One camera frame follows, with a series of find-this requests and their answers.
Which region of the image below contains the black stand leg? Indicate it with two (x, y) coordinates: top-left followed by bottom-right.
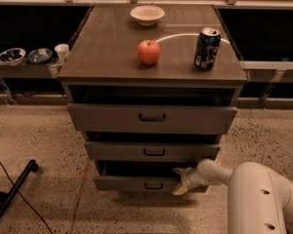
(0, 160), (38, 218)

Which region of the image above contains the grey middle drawer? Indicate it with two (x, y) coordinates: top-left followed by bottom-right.
(85, 141), (220, 162)

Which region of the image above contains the white paper cup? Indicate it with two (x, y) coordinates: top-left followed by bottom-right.
(55, 44), (69, 62)

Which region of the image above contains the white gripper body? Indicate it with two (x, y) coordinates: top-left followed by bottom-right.
(181, 168), (199, 189)

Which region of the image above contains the dark blue bowl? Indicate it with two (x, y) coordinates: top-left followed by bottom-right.
(26, 48), (53, 65)

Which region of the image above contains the blue soda can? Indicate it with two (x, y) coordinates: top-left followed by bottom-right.
(193, 27), (221, 71)

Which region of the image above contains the grey drawer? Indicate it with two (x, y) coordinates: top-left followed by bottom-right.
(85, 141), (220, 162)
(67, 103), (236, 135)
(94, 161), (195, 193)

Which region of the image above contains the white cable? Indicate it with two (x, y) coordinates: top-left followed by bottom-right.
(0, 61), (18, 107)

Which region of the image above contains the blue patterned bowl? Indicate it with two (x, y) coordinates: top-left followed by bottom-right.
(0, 48), (26, 65)

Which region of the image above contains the grey top drawer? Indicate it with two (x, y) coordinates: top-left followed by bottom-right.
(67, 103), (236, 135)

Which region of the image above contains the black floor cable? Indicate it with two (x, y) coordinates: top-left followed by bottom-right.
(0, 150), (54, 234)

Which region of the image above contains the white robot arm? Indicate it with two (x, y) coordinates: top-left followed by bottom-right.
(173, 159), (293, 234)

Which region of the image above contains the grey drawer cabinet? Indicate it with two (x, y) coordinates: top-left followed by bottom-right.
(57, 4), (249, 168)

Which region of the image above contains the white paper bowl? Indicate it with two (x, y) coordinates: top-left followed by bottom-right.
(130, 5), (165, 26)

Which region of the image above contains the red apple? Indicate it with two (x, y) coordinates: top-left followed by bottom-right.
(137, 39), (161, 65)

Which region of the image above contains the low side shelf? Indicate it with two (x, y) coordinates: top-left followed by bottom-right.
(0, 58), (62, 79)

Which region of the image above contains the grey bottom drawer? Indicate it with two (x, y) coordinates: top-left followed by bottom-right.
(94, 161), (195, 193)

